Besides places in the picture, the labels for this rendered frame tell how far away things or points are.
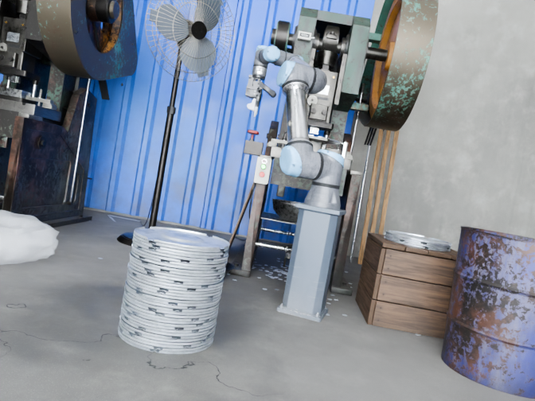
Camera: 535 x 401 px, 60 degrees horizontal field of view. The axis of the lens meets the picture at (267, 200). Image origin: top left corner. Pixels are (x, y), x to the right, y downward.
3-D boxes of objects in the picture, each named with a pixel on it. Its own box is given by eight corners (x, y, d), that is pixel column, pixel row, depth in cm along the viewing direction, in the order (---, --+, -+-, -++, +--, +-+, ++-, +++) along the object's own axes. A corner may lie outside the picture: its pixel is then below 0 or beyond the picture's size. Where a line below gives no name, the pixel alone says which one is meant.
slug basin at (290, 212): (329, 228, 256) (333, 211, 255) (268, 218, 256) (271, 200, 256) (323, 223, 290) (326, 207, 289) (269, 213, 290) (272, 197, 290)
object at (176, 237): (246, 247, 149) (247, 244, 149) (191, 252, 123) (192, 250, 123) (175, 227, 162) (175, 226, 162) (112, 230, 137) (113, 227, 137)
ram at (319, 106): (330, 122, 257) (340, 68, 255) (303, 117, 257) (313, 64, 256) (327, 125, 274) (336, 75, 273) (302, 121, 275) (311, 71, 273)
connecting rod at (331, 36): (334, 84, 258) (345, 22, 256) (312, 80, 259) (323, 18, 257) (330, 91, 279) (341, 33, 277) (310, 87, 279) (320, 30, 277)
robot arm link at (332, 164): (345, 187, 192) (352, 154, 191) (318, 181, 186) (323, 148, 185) (330, 184, 203) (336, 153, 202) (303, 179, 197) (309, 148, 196)
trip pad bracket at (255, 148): (257, 177, 246) (263, 141, 245) (239, 174, 246) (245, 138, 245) (258, 177, 252) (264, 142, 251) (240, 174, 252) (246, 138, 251)
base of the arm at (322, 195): (337, 210, 186) (341, 185, 185) (300, 204, 190) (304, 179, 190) (341, 209, 200) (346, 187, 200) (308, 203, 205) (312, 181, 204)
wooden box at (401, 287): (458, 341, 192) (475, 259, 190) (367, 324, 194) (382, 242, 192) (431, 314, 232) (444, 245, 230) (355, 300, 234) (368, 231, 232)
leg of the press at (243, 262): (250, 278, 243) (280, 106, 238) (228, 274, 243) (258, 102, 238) (257, 250, 335) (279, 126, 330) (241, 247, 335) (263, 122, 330)
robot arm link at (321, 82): (341, 77, 205) (302, 51, 245) (319, 71, 201) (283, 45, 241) (331, 102, 210) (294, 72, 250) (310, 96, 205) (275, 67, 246)
